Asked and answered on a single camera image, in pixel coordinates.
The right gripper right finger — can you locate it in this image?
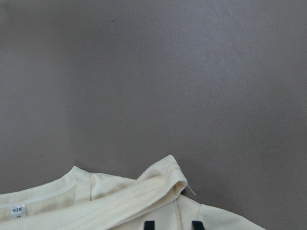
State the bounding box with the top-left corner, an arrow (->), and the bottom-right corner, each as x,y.
191,216 -> 205,230

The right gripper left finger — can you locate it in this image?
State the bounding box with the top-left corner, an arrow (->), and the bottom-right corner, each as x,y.
143,218 -> 155,230

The cream long-sleeve printed shirt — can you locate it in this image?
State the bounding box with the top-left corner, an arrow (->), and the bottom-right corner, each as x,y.
0,156 -> 257,230

